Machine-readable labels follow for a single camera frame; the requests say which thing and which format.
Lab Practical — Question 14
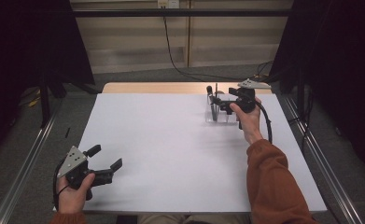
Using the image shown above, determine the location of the thin black brush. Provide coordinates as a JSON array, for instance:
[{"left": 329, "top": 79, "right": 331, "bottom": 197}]
[{"left": 213, "top": 82, "right": 220, "bottom": 122}]

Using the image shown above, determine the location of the person's left hand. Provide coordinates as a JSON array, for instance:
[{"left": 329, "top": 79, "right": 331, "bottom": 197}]
[{"left": 56, "top": 172, "right": 96, "bottom": 216}]

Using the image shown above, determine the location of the black curtain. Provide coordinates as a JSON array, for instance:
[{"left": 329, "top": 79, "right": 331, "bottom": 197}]
[
  {"left": 0, "top": 0, "right": 96, "bottom": 166},
  {"left": 269, "top": 0, "right": 365, "bottom": 175}
]

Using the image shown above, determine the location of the person's right hand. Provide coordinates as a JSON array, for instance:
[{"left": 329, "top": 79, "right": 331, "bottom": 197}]
[{"left": 229, "top": 96, "right": 264, "bottom": 146}]

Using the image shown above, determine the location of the hand-held gripper cable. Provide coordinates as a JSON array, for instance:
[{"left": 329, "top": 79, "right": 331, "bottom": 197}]
[
  {"left": 52, "top": 160, "right": 69, "bottom": 211},
  {"left": 254, "top": 101, "right": 274, "bottom": 144}
]

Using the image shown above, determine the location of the aluminium rail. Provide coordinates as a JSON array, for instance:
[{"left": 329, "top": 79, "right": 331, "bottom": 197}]
[
  {"left": 0, "top": 102, "right": 63, "bottom": 224},
  {"left": 282, "top": 95, "right": 364, "bottom": 224}
]

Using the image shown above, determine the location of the black stand post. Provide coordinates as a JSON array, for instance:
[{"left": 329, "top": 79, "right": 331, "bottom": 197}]
[
  {"left": 296, "top": 66, "right": 307, "bottom": 118},
  {"left": 38, "top": 71, "right": 52, "bottom": 129}
]

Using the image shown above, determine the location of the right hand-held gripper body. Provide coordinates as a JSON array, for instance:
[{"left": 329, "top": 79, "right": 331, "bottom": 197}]
[{"left": 230, "top": 77, "right": 272, "bottom": 114}]

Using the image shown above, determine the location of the white table mat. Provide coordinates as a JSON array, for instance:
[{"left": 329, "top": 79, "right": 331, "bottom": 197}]
[{"left": 73, "top": 92, "right": 328, "bottom": 215}]

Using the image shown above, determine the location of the black wall cable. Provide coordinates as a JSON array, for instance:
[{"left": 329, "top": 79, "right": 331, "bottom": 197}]
[{"left": 161, "top": 6, "right": 274, "bottom": 82}]

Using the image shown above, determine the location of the right hand-held gripper cable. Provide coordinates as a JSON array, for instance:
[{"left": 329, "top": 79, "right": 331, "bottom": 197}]
[{"left": 254, "top": 101, "right": 274, "bottom": 144}]

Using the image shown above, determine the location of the clear plastic organizer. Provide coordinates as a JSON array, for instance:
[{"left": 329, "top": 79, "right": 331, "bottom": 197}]
[{"left": 204, "top": 92, "right": 244, "bottom": 125}]

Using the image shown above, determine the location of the black horizontal frame bar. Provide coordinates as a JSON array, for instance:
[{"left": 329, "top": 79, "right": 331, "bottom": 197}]
[{"left": 72, "top": 8, "right": 293, "bottom": 18}]

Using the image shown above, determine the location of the left hand-held gripper cable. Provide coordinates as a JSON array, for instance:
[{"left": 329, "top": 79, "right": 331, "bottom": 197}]
[{"left": 52, "top": 160, "right": 69, "bottom": 211}]

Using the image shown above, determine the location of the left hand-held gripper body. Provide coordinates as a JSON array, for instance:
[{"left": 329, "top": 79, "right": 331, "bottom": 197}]
[{"left": 56, "top": 146, "right": 115, "bottom": 202}]

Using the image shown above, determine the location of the white wall socket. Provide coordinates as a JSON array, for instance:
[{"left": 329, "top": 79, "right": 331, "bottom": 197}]
[{"left": 157, "top": 0, "right": 180, "bottom": 9}]

